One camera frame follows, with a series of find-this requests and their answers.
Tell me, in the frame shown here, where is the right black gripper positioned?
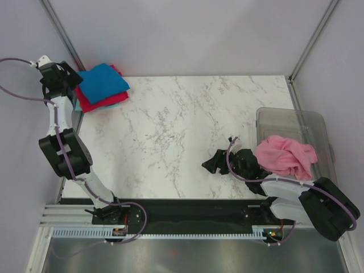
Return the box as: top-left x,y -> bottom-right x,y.
201,149 -> 248,180

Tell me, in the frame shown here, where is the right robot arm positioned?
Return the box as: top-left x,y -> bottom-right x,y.
201,149 -> 361,241

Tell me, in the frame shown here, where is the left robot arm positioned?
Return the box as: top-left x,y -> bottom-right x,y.
36,55 -> 125,224

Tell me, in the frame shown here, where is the folded light blue t-shirt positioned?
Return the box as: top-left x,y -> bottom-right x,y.
74,99 -> 118,113

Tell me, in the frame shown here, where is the folded red t-shirt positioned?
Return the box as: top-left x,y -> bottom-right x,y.
75,65 -> 129,109

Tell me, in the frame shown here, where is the pink t-shirt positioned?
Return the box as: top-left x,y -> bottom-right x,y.
255,135 -> 318,181

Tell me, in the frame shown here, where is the clear plastic bin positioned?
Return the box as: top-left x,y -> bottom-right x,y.
256,107 -> 338,185

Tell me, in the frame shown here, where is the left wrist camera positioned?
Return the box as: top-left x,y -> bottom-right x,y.
35,55 -> 53,69

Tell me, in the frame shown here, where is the left aluminium frame post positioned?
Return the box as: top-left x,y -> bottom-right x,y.
39,0 -> 85,71

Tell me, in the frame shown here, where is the aluminium frame post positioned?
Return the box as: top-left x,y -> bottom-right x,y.
287,0 -> 341,85
39,0 -> 85,71

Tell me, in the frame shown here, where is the white cable duct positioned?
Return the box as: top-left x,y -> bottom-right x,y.
52,227 -> 282,240

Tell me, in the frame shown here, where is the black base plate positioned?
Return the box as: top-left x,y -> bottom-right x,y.
92,199 -> 293,234

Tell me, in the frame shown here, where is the aluminium rail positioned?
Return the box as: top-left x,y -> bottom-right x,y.
40,204 -> 93,228

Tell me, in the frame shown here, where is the right aluminium frame post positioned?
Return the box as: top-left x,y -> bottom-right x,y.
287,0 -> 341,85

